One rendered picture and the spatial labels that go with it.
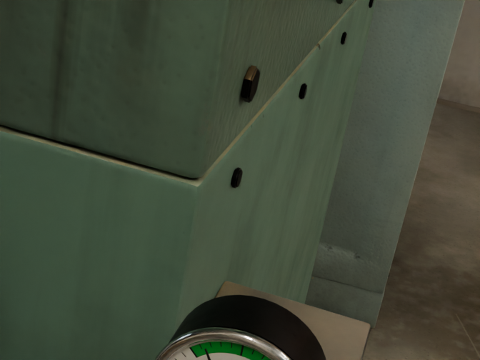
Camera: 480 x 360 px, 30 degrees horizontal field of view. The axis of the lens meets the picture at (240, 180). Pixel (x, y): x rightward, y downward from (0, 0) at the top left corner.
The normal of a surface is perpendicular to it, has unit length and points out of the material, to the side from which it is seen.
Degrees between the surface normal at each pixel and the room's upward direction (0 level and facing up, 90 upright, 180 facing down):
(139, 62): 90
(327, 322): 0
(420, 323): 0
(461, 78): 90
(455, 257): 0
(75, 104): 90
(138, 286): 90
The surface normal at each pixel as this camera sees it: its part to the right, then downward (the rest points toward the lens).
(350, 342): 0.17, -0.90
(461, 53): -0.22, 0.37
